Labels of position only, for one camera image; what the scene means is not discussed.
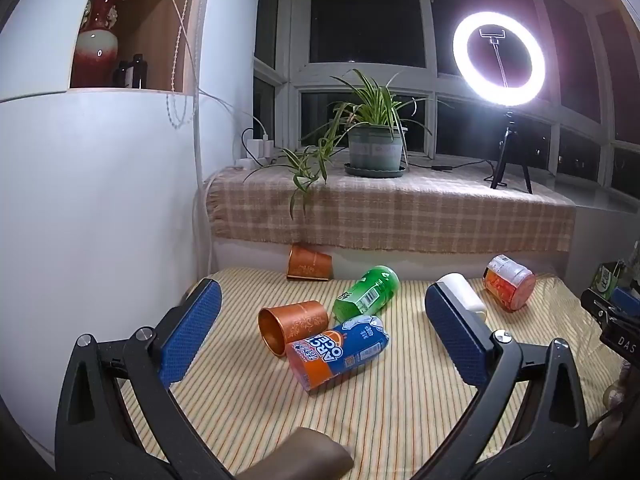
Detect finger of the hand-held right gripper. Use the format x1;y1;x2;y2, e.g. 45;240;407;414
581;287;640;318

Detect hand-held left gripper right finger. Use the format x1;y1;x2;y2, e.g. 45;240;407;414
415;282;601;480

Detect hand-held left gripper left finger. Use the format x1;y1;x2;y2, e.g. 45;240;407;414
55;277;236;480

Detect white cup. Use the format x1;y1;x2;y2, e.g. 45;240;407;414
436;273;488;322

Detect green plastic cup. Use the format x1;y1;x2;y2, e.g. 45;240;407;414
332;265;401;324

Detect copper patterned cup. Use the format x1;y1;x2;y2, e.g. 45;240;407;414
257;300;330;356
286;244;334;281

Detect blue and orange cup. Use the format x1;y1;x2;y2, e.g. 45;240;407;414
286;315;391;392

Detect striped yellow tablecloth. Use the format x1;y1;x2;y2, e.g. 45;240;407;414
120;266;623;480

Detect checked beige cloth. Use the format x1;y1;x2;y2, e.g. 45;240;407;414
206;161;577;254

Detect white cabinet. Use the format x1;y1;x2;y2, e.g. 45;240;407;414
0;0;263;466

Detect brown chair back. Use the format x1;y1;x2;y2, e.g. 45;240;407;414
234;427;354;480

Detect black tripod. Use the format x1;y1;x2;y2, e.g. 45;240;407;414
490;106;534;195

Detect green pot saucer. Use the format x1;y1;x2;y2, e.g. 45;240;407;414
343;161;407;179

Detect white charger plugs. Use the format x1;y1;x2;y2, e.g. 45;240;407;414
248;132;274;162

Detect grey-green plant pot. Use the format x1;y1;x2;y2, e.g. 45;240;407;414
347;124;404;171

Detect spider plant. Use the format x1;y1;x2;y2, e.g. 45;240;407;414
242;69;451;219

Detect dark bottle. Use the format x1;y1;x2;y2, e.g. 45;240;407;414
113;53;150;90

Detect red and white vase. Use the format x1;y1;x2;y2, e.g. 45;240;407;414
70;0;130;89

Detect black ring light cable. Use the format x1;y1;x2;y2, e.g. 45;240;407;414
404;158;495;172

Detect beaded blind cord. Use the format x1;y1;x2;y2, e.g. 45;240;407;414
167;0;202;129

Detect white cable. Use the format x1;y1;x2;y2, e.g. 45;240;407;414
147;0;267;137

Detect white window frame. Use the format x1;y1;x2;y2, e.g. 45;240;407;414
252;0;640;203

